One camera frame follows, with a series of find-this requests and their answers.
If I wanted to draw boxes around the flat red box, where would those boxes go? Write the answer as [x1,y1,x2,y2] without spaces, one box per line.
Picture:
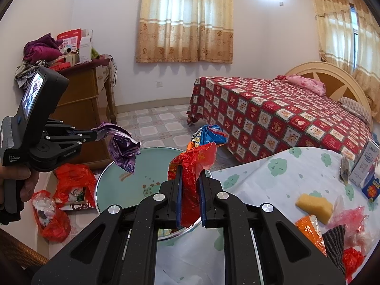
[49,62,73,72]

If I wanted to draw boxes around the white cloud print tablecloth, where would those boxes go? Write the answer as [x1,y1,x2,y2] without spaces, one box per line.
[154,147,380,285]

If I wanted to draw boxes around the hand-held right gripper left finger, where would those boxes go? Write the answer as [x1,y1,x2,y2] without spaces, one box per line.
[31,165,183,285]

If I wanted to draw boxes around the purple foil wrapper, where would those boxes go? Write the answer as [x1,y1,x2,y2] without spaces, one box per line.
[91,122,141,175]

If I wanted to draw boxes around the dark striped cloth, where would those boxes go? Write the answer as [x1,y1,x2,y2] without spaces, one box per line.
[322,225,347,275]

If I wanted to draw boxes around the light green metal basin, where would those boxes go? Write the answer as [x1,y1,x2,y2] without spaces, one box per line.
[94,146,213,241]

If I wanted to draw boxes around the cream wooden headboard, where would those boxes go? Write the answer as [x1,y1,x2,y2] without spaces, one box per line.
[283,62,371,116]

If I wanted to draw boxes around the window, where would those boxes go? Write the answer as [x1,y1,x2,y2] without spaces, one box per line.
[350,3,360,75]

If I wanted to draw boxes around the bed with red checkered cover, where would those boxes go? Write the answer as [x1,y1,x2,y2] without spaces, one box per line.
[186,76,373,164]

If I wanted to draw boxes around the red foil wrapper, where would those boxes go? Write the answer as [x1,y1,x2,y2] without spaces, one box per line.
[168,142,218,228]

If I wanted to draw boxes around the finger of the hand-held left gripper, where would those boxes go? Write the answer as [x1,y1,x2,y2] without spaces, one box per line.
[43,134,101,152]
[46,119,100,137]

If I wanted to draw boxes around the dark clear packet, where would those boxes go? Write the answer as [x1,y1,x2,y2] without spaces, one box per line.
[338,156,351,185]

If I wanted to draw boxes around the red foam net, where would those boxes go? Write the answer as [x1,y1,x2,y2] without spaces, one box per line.
[343,248,366,280]

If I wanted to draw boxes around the small cardboard box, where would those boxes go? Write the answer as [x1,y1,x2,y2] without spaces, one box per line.
[59,53,80,66]

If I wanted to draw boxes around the pink floral pillow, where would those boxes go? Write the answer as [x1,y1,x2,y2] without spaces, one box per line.
[277,75,326,96]

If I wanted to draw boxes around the yellow sponge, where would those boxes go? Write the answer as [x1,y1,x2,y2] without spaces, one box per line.
[296,194,333,225]

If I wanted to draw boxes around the blue orange snack bag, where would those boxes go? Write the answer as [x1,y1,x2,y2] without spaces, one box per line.
[187,124,229,152]

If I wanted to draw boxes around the wooden cabinet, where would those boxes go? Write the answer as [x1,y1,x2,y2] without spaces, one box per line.
[44,55,118,170]

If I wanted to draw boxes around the pink plastic bag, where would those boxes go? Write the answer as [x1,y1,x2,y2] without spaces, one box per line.
[329,196,375,241]

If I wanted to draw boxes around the purple clothes pile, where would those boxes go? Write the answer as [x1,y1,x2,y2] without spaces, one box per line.
[23,33,63,64]

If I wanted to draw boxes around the wide beige curtain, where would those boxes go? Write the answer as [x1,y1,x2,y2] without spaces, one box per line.
[136,0,235,64]

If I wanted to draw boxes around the blue white carton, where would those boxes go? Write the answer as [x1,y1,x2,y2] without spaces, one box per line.
[361,166,380,201]

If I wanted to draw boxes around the person's left hand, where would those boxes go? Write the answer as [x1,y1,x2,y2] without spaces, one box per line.
[21,171,41,213]

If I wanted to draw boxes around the printed cardboard box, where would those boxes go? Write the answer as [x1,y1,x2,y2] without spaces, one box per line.
[62,187,97,212]

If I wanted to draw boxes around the open red cardboard box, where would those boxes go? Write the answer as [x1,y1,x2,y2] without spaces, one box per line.
[56,29,82,52]

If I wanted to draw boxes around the striped pillow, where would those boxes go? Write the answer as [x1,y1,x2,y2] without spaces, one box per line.
[340,96,372,122]

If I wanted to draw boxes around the brown wicker chair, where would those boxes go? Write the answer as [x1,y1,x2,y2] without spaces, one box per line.
[0,228,49,274]

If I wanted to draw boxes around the narrow beige curtain panel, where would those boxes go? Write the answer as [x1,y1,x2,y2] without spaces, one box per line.
[312,0,355,75]
[352,0,380,119]

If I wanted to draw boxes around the patterned dark cloth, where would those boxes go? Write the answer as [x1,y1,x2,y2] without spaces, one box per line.
[15,59,49,88]

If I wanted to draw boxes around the tall white box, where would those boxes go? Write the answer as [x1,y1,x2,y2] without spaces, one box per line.
[79,30,94,63]

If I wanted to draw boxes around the hanging cables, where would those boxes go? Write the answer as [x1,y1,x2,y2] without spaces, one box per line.
[108,56,118,87]

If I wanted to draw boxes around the orange packet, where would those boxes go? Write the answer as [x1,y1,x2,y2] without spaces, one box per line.
[295,214,327,256]

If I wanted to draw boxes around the tall white carton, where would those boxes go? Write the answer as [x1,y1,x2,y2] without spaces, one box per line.
[349,138,380,189]

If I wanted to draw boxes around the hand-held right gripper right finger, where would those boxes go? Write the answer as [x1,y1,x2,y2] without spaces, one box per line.
[198,169,346,285]

